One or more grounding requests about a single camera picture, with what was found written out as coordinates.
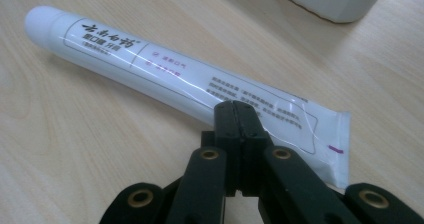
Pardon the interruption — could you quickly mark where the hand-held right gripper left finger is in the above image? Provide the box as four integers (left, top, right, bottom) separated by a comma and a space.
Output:
200, 100, 243, 198

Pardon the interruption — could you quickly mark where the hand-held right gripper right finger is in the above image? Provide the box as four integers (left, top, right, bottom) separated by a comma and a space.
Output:
232, 100, 275, 198

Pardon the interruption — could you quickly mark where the white container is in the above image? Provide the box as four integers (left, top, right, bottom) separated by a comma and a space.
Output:
260, 0, 392, 25

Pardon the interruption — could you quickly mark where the white toothpaste tube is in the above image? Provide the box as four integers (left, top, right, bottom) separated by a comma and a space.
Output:
23, 5, 352, 190

